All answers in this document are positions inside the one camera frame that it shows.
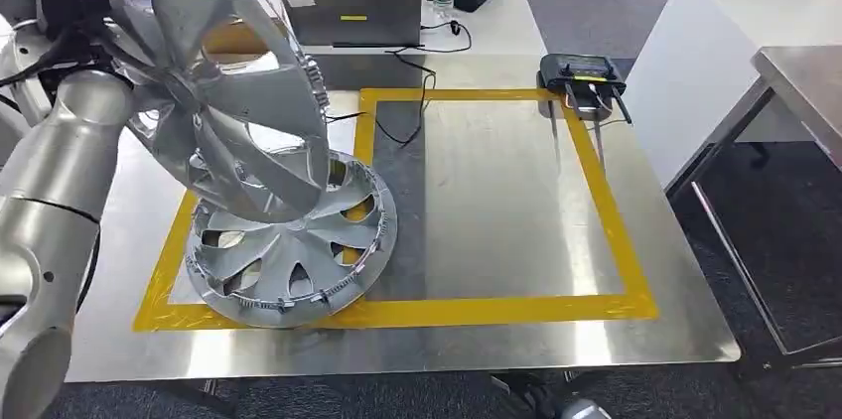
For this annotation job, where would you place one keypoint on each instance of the grey laptop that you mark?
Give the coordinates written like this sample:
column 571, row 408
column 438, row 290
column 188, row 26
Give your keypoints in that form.
column 349, row 8

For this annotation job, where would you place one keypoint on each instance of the yellow tape rectangle on table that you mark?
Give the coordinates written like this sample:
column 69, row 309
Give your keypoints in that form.
column 460, row 309

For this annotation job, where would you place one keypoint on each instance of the silver plastic hubcap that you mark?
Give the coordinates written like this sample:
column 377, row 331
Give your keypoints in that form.
column 296, row 319
column 263, row 100
column 289, row 251

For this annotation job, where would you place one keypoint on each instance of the white table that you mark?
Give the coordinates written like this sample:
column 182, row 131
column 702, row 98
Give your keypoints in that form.
column 697, row 54

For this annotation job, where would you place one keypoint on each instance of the brown cardboard box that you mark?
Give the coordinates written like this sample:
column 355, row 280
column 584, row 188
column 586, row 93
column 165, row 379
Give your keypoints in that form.
column 230, row 41

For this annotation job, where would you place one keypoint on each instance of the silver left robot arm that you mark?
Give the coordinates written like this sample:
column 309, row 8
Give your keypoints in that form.
column 59, row 205

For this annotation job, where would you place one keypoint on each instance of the black router with antennas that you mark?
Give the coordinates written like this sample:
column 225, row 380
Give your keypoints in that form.
column 579, row 70

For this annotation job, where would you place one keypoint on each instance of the steel side table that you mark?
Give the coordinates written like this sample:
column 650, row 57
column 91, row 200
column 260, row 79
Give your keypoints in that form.
column 809, row 87

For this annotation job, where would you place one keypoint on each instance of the steel work table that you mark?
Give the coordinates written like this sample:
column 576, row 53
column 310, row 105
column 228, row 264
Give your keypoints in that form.
column 513, row 205

